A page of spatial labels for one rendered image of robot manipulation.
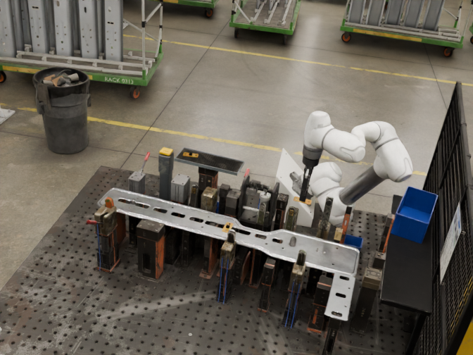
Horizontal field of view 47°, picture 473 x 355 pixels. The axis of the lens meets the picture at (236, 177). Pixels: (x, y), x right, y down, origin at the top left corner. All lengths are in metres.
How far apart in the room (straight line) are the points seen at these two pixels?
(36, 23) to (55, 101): 2.03
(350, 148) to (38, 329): 1.62
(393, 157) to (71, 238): 1.80
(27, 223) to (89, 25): 2.96
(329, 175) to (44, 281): 1.68
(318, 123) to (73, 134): 3.35
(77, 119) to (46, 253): 2.33
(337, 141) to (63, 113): 3.35
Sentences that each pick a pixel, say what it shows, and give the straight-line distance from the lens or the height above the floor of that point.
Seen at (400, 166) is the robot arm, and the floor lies 1.39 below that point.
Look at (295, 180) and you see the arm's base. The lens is 3.32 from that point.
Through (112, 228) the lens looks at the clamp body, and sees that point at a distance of 2.84.
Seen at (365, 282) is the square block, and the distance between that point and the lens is 2.57.
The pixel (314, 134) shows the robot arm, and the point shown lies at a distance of 2.33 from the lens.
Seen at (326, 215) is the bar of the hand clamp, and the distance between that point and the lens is 2.76.
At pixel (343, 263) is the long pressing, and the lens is 2.68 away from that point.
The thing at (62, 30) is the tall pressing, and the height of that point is 0.61.
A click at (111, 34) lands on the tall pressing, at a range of 6.69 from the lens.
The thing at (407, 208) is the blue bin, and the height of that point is 1.03.
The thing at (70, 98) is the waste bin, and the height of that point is 0.59.
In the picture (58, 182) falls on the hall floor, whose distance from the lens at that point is 5.00.
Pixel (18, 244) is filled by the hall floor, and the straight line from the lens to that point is 4.36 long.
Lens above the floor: 2.68
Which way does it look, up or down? 32 degrees down
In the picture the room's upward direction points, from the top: 6 degrees clockwise
